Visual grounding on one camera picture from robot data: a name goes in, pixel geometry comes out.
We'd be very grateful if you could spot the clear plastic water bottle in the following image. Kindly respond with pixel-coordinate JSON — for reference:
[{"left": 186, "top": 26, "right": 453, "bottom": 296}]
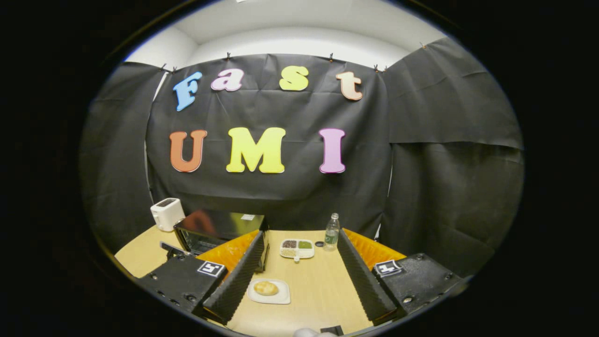
[{"left": 324, "top": 213, "right": 341, "bottom": 252}]

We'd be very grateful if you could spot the white divided seasoning dish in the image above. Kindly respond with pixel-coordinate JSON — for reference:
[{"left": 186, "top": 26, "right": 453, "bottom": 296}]
[{"left": 279, "top": 239, "right": 315, "bottom": 263}]

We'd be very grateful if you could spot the white toaster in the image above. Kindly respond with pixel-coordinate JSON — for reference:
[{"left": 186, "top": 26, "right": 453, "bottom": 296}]
[{"left": 150, "top": 198, "right": 186, "bottom": 232}]

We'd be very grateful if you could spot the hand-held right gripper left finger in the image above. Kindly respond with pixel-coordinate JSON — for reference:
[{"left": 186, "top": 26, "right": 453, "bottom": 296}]
[{"left": 138, "top": 229, "right": 266, "bottom": 326}]

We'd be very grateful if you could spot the white rectangular plate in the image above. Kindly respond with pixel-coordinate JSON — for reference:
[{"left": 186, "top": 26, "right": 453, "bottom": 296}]
[{"left": 247, "top": 278, "right": 291, "bottom": 305}]

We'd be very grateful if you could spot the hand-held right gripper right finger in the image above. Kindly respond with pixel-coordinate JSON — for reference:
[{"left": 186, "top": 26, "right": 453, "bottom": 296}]
[{"left": 337, "top": 228, "right": 468, "bottom": 327}]

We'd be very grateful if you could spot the black electric oven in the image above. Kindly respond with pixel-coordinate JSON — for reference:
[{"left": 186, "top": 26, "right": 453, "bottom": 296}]
[{"left": 159, "top": 209, "right": 270, "bottom": 273}]

